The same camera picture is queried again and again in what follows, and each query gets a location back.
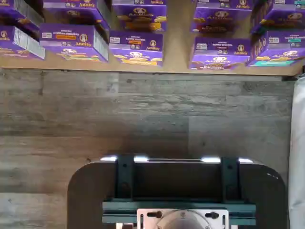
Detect white metal mount plate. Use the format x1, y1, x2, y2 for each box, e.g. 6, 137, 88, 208
137, 208, 229, 229

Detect white plastic covered column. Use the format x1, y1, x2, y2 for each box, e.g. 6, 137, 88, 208
287, 77, 305, 229

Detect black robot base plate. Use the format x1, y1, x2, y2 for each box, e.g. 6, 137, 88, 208
67, 156, 286, 229

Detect tan wooden shelf board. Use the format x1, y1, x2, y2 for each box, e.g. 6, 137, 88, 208
0, 0, 305, 83

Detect purple Annie's box teal label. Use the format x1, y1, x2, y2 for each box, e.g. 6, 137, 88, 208
250, 0, 305, 34
246, 30, 305, 67

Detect purple Annie's box red label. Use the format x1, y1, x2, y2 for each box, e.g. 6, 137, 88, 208
190, 0, 254, 34
189, 37, 252, 71

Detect purple Annie's pasta box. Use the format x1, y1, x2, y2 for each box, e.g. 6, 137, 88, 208
0, 25, 46, 60
0, 0, 45, 33

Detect teal aluminium mounting frame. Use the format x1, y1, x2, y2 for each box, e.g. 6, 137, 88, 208
102, 155, 257, 227

